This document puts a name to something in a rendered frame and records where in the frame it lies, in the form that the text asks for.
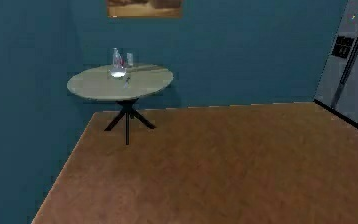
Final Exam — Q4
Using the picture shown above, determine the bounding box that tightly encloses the brown framed wall picture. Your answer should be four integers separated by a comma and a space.
106, 0, 184, 19

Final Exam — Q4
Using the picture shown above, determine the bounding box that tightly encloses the black fridge handle bar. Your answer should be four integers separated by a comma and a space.
330, 13, 358, 108

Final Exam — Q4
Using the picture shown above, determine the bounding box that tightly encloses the grey steel fridge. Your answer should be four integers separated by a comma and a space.
312, 0, 358, 131

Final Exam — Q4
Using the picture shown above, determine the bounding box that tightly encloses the clear glass flask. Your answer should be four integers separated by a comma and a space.
108, 47, 128, 79

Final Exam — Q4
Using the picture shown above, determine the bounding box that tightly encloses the round pale green table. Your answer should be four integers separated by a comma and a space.
66, 63, 175, 147

